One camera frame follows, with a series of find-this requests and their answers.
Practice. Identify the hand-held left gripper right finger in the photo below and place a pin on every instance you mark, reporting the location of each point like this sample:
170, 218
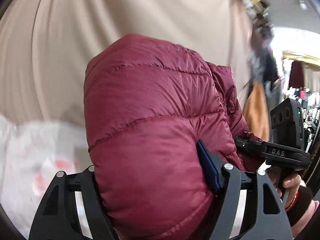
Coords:
208, 165

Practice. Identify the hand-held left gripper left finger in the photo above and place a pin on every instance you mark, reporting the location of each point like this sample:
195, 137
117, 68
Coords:
92, 200

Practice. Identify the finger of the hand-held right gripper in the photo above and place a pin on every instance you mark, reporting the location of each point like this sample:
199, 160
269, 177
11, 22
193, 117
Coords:
247, 145

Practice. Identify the maroon puffer jacket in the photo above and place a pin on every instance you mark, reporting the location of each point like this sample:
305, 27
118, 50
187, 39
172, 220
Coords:
155, 130

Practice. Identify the dark hanging clothes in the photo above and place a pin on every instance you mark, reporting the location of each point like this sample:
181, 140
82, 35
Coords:
262, 52

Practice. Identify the person's right hand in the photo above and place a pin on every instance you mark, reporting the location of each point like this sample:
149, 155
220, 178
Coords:
291, 181

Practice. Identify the orange brown hanging garment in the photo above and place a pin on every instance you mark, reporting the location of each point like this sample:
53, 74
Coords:
257, 110

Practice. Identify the cluttered shop shelf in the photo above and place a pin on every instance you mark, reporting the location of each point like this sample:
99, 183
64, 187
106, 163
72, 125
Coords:
308, 100

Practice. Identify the white printed blanket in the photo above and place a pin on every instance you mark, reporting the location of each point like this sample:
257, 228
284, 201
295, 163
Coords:
30, 155

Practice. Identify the beige bed sheet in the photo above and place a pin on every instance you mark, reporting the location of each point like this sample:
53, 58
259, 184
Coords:
75, 42

